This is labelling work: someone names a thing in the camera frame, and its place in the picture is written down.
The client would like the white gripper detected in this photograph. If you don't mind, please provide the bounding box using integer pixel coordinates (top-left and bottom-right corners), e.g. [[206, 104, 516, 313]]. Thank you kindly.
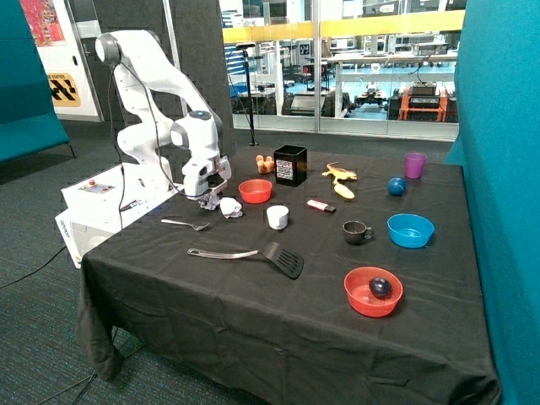
[[182, 156, 232, 208]]

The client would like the white paper ball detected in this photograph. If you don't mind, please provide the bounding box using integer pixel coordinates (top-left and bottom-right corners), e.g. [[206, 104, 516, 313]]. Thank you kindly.
[[203, 198, 220, 211]]

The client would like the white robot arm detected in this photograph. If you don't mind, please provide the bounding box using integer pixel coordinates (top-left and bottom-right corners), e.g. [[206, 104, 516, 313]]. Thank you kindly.
[[95, 30, 231, 210]]

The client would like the silver metal fork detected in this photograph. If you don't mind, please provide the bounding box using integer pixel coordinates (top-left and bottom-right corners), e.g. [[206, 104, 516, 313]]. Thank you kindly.
[[160, 219, 210, 231]]

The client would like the small red bowl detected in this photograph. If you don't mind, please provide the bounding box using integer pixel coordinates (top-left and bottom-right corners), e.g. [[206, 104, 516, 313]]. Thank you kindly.
[[239, 179, 273, 204]]

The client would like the orange toy blob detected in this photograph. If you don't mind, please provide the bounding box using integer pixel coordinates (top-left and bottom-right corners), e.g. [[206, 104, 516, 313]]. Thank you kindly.
[[256, 154, 275, 175]]

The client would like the white plastic cup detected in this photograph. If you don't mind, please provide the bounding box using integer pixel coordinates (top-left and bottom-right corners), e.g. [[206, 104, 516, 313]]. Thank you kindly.
[[267, 205, 289, 230]]

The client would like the black square bin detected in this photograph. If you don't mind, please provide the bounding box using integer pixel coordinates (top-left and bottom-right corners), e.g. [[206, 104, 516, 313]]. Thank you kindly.
[[273, 145, 307, 186]]

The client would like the black slotted spatula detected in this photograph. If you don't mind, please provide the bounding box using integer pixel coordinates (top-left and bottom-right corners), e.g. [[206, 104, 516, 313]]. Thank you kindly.
[[187, 242, 304, 280]]

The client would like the pink highlighter marker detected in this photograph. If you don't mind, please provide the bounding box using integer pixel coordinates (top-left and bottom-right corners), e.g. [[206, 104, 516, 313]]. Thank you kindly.
[[307, 199, 337, 213]]

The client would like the white robot control box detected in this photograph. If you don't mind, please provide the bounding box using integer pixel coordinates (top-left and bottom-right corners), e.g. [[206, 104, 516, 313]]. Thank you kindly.
[[56, 163, 183, 268]]

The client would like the yellow toy banana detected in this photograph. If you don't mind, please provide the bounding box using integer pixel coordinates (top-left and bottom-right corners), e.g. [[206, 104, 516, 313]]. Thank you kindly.
[[333, 183, 355, 199]]

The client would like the yellow toy lizard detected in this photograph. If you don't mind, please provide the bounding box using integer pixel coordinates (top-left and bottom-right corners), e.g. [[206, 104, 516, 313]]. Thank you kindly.
[[321, 162, 358, 185]]

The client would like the black tablecloth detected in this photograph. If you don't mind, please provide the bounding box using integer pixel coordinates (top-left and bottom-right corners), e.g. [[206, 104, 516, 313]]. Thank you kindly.
[[77, 152, 502, 404]]

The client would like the black coffee cup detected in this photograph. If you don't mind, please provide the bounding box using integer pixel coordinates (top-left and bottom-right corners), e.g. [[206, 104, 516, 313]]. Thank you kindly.
[[342, 220, 375, 246]]

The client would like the black tripod stand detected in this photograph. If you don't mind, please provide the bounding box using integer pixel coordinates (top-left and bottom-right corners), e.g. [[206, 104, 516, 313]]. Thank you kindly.
[[235, 41, 258, 147]]

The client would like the yellow black sign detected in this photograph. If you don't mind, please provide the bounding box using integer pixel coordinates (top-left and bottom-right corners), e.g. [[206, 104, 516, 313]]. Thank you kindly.
[[47, 73, 81, 108]]

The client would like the blue ball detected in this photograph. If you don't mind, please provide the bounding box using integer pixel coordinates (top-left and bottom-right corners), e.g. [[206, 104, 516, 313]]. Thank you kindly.
[[386, 177, 407, 197]]

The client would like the large red bowl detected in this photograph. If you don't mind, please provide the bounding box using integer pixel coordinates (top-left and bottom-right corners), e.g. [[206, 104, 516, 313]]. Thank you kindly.
[[344, 267, 403, 317]]

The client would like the dark purple plum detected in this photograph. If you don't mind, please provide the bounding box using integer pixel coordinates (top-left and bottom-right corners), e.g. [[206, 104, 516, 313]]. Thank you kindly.
[[369, 277, 392, 300]]

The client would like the teal sofa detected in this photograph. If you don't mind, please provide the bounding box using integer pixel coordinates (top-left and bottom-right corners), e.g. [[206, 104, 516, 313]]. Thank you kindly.
[[0, 0, 70, 162]]

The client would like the blue plastic bowl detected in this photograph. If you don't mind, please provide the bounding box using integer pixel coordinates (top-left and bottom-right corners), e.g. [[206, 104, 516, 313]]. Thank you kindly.
[[387, 213, 435, 249]]

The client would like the purple plastic cup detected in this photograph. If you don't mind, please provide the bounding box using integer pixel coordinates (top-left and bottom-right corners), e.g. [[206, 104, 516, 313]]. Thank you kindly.
[[405, 152, 427, 179]]

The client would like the orange wheeled robot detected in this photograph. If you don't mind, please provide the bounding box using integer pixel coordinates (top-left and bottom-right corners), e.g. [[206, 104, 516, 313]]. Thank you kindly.
[[387, 82, 458, 123]]

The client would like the teal partition panel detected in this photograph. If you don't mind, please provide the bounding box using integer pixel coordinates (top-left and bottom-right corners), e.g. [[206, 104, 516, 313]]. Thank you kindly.
[[446, 1, 539, 404]]

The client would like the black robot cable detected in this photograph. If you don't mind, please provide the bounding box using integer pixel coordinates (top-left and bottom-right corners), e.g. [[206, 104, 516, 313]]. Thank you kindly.
[[107, 61, 189, 231]]

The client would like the black floor cable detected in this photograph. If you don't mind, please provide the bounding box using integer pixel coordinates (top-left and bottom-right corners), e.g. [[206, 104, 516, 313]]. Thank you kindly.
[[0, 246, 68, 290]]

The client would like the red wall poster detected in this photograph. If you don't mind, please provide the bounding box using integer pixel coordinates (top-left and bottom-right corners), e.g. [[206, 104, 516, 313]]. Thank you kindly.
[[19, 0, 66, 47]]

